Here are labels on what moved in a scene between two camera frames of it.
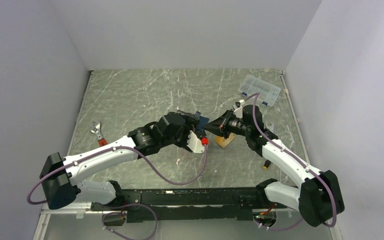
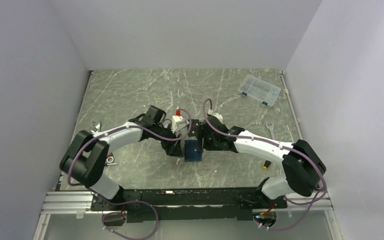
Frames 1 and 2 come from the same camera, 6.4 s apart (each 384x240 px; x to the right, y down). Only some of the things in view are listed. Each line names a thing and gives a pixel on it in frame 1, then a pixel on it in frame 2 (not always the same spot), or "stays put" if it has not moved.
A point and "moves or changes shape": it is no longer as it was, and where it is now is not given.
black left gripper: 190,119 -> 172,148
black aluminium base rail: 179,204 stays put
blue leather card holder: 203,121 moves or changes shape
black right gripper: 220,125 -> 203,133
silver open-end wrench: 271,127 stays put
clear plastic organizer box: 251,85 stays put
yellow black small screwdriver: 266,164 stays put
